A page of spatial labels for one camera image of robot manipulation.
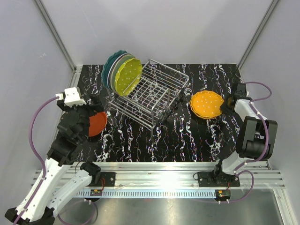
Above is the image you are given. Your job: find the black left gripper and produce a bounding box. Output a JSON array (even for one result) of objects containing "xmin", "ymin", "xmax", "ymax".
[{"xmin": 59, "ymin": 93, "xmax": 104, "ymax": 141}]

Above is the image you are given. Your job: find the orange dotted scalloped plate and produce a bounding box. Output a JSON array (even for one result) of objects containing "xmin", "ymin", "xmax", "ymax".
[{"xmin": 189, "ymin": 90, "xmax": 224, "ymax": 117}]

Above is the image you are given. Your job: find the white plate green rim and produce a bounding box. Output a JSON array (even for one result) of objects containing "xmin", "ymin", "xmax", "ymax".
[{"xmin": 107, "ymin": 52, "xmax": 129, "ymax": 90}]

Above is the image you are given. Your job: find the teal scalloped plate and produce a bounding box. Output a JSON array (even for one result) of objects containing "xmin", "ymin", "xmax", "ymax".
[{"xmin": 101, "ymin": 50, "xmax": 127, "ymax": 88}]

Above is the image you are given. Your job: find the lime green dotted plate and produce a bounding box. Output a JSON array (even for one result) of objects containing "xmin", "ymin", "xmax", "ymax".
[{"xmin": 115, "ymin": 58, "xmax": 143, "ymax": 96}]

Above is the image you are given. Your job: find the light green flower plate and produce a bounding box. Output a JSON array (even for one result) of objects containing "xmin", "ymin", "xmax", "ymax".
[{"xmin": 110, "ymin": 54, "xmax": 135, "ymax": 94}]

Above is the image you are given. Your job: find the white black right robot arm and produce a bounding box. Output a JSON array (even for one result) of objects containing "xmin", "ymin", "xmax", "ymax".
[{"xmin": 211, "ymin": 82, "xmax": 278, "ymax": 186}]

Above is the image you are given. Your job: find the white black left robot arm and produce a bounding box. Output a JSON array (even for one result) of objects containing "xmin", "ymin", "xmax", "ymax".
[{"xmin": 5, "ymin": 94, "xmax": 104, "ymax": 225}]

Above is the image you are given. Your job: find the orange round plastic plate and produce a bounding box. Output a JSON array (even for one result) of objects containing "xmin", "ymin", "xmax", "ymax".
[{"xmin": 89, "ymin": 112, "xmax": 107, "ymax": 137}]

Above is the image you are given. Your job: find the left small circuit board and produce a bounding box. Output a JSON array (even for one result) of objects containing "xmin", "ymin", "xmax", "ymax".
[{"xmin": 90, "ymin": 189, "xmax": 103, "ymax": 196}]

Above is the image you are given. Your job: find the small circuit board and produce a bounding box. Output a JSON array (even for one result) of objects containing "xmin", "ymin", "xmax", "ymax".
[
  {"xmin": 90, "ymin": 189, "xmax": 103, "ymax": 196},
  {"xmin": 217, "ymin": 189, "xmax": 231, "ymax": 199}
]

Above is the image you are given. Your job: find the right small circuit board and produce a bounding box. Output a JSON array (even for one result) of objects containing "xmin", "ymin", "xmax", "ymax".
[{"xmin": 217, "ymin": 189, "xmax": 231, "ymax": 199}]

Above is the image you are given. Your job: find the aluminium frame rail left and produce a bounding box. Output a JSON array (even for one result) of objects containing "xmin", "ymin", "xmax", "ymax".
[{"xmin": 33, "ymin": 0, "xmax": 82, "ymax": 88}]

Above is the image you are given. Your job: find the silver wire dish rack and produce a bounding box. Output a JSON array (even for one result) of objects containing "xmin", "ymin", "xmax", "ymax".
[{"xmin": 106, "ymin": 59, "xmax": 189, "ymax": 137}]

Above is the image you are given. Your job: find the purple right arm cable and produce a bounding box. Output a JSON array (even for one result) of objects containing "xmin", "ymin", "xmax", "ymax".
[{"xmin": 231, "ymin": 81, "xmax": 272, "ymax": 203}]

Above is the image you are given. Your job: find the aluminium frame post right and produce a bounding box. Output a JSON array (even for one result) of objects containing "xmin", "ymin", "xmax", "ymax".
[{"xmin": 238, "ymin": 0, "xmax": 281, "ymax": 70}]

